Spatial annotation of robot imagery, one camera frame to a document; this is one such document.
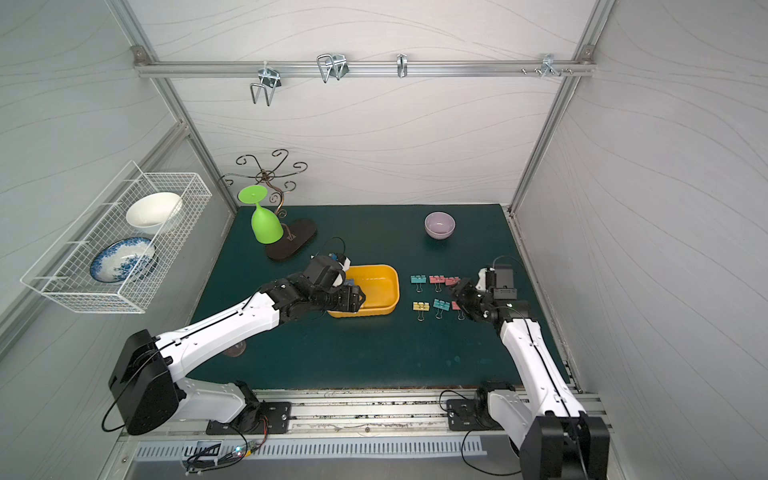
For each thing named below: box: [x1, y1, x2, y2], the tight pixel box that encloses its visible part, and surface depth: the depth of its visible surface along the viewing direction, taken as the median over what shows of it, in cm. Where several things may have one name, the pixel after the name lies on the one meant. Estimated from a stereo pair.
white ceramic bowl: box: [126, 192, 183, 234], surface depth 73 cm
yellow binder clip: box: [412, 302, 430, 321], surface depth 95 cm
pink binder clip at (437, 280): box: [429, 275, 445, 293], surface depth 100 cm
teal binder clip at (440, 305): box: [433, 298, 450, 320], surface depth 95 cm
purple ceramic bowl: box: [424, 211, 456, 240], surface depth 113 cm
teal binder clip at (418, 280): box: [410, 275, 427, 293], surface depth 100 cm
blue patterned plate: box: [90, 237, 159, 283], surface depth 65 cm
